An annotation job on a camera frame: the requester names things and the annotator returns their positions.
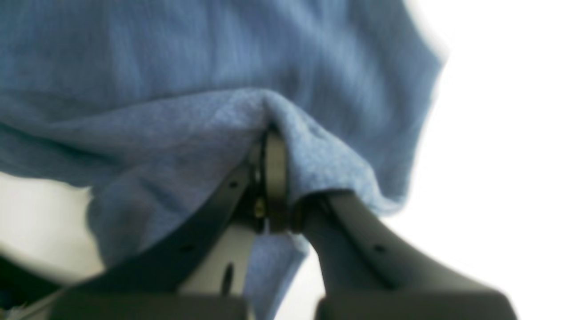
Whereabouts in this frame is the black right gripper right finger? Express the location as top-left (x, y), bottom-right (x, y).
top-left (291, 190), bottom-right (517, 320)

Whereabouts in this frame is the blue T-shirt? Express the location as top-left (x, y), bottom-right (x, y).
top-left (1, 0), bottom-right (443, 292)

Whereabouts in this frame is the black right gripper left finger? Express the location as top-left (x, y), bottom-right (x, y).
top-left (49, 129), bottom-right (288, 320)

